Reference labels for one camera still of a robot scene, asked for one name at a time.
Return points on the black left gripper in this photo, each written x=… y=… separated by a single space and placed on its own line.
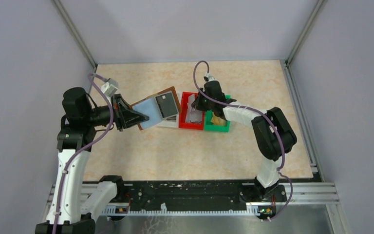
x=120 y=112

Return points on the brown leather card holder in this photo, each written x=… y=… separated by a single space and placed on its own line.
x=149 y=107

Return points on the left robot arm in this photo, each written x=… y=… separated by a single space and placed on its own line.
x=83 y=125

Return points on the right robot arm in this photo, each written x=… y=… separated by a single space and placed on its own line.
x=274 y=135

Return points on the white VIP card stack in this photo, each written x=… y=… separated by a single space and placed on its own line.
x=193 y=115

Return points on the gold card in green bin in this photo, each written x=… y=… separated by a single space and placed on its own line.
x=217 y=121

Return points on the translucent white plastic bin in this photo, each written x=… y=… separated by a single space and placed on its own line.
x=171 y=122

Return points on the red plastic bin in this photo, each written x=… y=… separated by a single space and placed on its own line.
x=182 y=116

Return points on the green plastic bin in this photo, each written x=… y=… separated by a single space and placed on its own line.
x=209 y=127

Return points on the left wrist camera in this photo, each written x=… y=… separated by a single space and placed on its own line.
x=109 y=87

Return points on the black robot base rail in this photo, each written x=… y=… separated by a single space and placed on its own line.
x=196 y=195

